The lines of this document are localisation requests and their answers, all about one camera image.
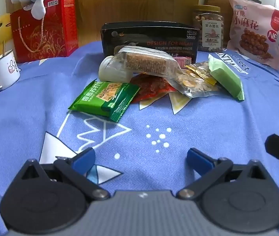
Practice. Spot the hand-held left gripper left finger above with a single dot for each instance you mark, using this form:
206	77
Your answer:
84	158

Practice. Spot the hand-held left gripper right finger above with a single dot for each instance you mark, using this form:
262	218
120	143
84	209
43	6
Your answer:
199	162

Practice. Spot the dark green cracker packet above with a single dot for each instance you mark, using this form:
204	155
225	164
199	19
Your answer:
105	98

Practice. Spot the clear yellow biscuit packet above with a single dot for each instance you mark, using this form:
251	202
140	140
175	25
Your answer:
196	78

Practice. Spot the light green snack packet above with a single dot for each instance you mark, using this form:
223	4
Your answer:
225	77

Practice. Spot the red snack packet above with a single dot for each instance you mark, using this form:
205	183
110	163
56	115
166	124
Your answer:
151	87

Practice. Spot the white bottle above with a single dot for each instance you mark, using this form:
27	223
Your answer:
112	70

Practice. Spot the small pink packet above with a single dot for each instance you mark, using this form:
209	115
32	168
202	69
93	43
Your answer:
183	61

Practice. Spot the clear wafer packet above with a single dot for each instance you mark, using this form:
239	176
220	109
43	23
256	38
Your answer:
146	61

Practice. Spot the black cardboard box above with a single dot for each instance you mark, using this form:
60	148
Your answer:
154	33

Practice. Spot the blue printed tablecloth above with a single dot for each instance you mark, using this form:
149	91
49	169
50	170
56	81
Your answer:
154	127

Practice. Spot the white enamel mug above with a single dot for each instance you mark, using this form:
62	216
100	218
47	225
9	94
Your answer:
5	70

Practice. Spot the pink snack bag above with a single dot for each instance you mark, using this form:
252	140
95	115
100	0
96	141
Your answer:
255	32

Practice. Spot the red gift box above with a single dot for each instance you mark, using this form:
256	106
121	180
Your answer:
48	32

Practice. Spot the clear nut jar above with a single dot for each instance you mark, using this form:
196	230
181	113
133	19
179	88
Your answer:
209	29

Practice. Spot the yellow duck plush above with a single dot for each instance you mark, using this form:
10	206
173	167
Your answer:
1	29

